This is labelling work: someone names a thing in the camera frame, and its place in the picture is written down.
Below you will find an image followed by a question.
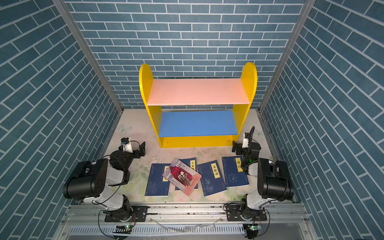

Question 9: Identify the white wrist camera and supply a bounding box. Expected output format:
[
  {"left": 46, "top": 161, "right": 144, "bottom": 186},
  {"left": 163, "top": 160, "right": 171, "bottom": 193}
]
[
  {"left": 119, "top": 138, "right": 134, "bottom": 153},
  {"left": 242, "top": 133, "right": 250, "bottom": 149}
]

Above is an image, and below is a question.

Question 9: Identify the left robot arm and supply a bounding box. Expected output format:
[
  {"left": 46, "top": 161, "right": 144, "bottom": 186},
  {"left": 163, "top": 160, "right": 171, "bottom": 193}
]
[{"left": 63, "top": 138, "right": 146, "bottom": 223}]

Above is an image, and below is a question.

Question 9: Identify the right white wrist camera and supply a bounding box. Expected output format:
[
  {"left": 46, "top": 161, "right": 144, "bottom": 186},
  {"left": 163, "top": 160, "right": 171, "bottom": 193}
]
[{"left": 242, "top": 133, "right": 250, "bottom": 149}]

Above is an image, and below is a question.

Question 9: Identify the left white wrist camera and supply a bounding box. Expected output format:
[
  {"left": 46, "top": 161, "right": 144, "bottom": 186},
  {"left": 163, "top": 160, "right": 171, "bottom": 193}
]
[{"left": 119, "top": 138, "right": 134, "bottom": 153}]

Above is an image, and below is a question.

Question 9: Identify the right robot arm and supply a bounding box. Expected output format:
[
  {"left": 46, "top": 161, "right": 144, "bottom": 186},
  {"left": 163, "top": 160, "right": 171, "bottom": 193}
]
[{"left": 222, "top": 142, "right": 294, "bottom": 222}]

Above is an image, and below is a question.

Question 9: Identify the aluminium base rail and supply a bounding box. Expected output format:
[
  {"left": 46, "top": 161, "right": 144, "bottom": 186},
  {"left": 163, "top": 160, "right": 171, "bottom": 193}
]
[{"left": 54, "top": 202, "right": 316, "bottom": 240}]

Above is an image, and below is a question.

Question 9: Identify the Hamlet picture book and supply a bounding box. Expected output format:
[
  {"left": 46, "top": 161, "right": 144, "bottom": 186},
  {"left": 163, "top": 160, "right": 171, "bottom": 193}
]
[{"left": 162, "top": 159, "right": 202, "bottom": 196}]

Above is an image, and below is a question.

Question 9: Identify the navy book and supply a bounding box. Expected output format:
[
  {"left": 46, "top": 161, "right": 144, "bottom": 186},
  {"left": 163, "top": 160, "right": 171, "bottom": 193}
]
[
  {"left": 145, "top": 164, "right": 170, "bottom": 197},
  {"left": 197, "top": 160, "right": 227, "bottom": 197},
  {"left": 174, "top": 157, "right": 199, "bottom": 191},
  {"left": 222, "top": 156, "right": 249, "bottom": 188}
]

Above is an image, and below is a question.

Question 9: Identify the yellow pink blue bookshelf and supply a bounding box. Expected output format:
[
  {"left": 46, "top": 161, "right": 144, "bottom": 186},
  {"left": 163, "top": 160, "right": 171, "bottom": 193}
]
[{"left": 139, "top": 63, "right": 258, "bottom": 148}]

